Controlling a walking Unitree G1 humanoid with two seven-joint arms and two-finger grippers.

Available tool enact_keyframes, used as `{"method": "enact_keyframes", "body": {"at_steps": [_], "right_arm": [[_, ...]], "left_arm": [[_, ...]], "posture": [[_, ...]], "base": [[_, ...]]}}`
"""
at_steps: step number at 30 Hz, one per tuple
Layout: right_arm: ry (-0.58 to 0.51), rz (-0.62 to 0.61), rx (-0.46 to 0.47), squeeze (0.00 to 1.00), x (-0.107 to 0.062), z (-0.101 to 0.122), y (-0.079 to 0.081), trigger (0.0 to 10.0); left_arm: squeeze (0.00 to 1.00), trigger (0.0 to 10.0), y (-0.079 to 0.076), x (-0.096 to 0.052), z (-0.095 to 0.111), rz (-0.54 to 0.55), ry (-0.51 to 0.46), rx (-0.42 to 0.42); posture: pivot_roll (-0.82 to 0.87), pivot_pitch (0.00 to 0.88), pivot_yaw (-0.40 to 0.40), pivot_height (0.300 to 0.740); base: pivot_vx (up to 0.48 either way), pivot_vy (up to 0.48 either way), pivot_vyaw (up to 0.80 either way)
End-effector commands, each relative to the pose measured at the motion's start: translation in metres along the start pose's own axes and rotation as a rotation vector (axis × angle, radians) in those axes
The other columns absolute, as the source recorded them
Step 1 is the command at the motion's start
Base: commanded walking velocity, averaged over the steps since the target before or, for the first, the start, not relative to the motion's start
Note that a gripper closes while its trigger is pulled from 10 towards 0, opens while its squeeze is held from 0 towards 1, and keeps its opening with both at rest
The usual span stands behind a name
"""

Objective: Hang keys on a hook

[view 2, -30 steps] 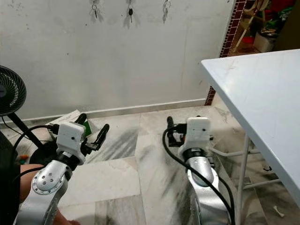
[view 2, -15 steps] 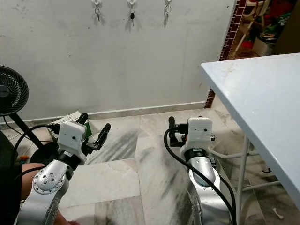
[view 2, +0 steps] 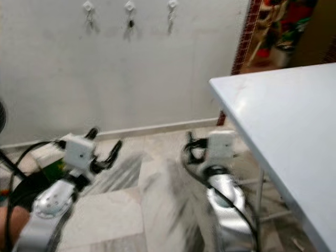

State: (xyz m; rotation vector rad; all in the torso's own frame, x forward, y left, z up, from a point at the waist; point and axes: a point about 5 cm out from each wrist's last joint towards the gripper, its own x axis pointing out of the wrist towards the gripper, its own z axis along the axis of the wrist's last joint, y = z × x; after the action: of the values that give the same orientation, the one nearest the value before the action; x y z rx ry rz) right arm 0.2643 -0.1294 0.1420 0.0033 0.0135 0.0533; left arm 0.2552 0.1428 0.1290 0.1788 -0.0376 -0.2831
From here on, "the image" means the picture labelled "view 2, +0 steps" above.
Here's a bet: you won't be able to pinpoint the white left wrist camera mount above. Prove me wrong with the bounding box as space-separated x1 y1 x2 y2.
66 135 98 171

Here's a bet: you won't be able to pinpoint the silver keys on ring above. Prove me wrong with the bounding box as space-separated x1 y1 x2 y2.
165 10 177 35

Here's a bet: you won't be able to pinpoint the white plastic table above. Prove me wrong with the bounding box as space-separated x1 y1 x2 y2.
209 62 336 252

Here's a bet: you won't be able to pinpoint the person bare leg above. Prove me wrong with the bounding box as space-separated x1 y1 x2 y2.
0 206 32 252

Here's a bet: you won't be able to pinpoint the red and green toys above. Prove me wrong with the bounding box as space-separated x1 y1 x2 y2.
276 0 316 40

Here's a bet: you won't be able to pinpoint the small silver key bunch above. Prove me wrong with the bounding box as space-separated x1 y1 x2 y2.
85 13 97 33

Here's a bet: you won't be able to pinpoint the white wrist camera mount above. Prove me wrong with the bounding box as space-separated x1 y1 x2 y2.
66 135 98 171
207 130 237 167

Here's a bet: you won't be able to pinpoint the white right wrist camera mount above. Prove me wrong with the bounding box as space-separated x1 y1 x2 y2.
207 130 237 167

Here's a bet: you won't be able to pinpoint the wooden white high chair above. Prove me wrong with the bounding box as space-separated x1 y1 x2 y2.
255 0 284 62

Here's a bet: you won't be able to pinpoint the green and white carton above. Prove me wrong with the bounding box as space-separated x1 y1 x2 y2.
39 136 71 182

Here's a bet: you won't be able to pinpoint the brown wooden door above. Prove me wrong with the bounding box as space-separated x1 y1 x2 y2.
291 0 336 66

